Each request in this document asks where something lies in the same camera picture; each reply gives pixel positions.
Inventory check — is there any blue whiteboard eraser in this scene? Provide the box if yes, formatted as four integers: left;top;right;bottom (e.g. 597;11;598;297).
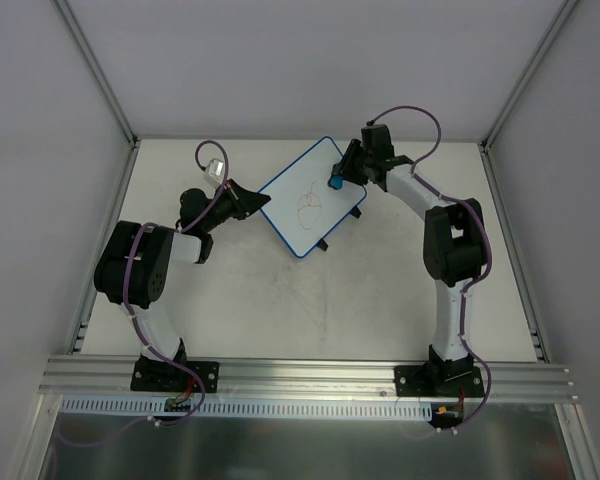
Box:
328;175;344;190

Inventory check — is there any blue framed whiteboard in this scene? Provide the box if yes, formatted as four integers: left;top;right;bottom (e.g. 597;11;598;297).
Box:
259;136;367;259

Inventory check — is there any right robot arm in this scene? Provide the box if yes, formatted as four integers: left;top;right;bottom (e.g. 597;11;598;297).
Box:
328;122;491;398

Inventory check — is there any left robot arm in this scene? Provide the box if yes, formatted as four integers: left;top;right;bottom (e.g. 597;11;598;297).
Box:
94;180;271;394

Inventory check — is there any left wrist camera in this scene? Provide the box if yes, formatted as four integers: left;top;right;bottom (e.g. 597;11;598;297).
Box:
204;158;227;188

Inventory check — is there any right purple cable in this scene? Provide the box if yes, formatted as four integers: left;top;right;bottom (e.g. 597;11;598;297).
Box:
365;105;494;436

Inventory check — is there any right aluminium frame post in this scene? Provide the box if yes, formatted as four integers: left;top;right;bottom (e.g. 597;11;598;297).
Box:
480;0;581;151

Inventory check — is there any aluminium frame post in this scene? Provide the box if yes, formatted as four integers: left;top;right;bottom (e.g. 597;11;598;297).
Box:
51;0;138;147
480;0;581;151

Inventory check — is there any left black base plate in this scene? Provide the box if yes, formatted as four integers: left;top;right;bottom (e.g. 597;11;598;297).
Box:
130;356;220;394

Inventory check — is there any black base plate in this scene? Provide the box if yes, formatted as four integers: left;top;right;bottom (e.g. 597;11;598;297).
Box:
393;364;485;399
130;356;220;394

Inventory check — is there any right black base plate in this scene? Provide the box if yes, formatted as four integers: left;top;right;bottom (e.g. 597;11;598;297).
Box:
393;364;485;399

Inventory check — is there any aluminium mounting rail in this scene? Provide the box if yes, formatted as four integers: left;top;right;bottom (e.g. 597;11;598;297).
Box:
38;354;580;404

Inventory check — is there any slotted cable duct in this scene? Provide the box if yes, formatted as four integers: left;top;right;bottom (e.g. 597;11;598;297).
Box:
59;395;433;422

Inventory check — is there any left aluminium frame post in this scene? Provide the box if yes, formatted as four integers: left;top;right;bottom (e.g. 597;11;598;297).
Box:
51;0;138;147

